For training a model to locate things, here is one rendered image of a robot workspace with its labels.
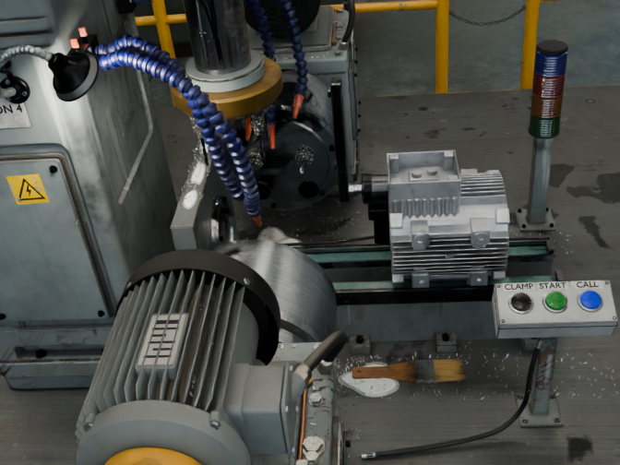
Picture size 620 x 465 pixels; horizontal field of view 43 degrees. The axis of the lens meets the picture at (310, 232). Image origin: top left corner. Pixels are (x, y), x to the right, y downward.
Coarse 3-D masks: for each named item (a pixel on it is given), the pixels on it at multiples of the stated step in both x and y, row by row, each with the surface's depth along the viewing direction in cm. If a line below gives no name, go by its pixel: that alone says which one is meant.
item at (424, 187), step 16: (400, 160) 140; (416, 160) 139; (432, 160) 139; (448, 160) 137; (400, 176) 138; (416, 176) 135; (432, 176) 135; (448, 176) 132; (400, 192) 132; (416, 192) 132; (432, 192) 132; (448, 192) 132; (400, 208) 134; (416, 208) 134; (432, 208) 133; (448, 208) 133
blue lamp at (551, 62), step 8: (536, 56) 153; (544, 56) 151; (552, 56) 150; (560, 56) 150; (536, 64) 154; (544, 64) 152; (552, 64) 151; (560, 64) 151; (536, 72) 154; (544, 72) 153; (552, 72) 152; (560, 72) 152
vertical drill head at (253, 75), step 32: (192, 0) 116; (224, 0) 116; (192, 32) 120; (224, 32) 118; (192, 64) 126; (224, 64) 121; (256, 64) 124; (224, 96) 121; (256, 96) 121; (256, 128) 127
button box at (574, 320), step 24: (504, 288) 118; (528, 288) 118; (552, 288) 118; (576, 288) 117; (600, 288) 117; (504, 312) 116; (528, 312) 116; (552, 312) 116; (576, 312) 115; (600, 312) 115; (504, 336) 119; (528, 336) 119; (552, 336) 118; (576, 336) 118
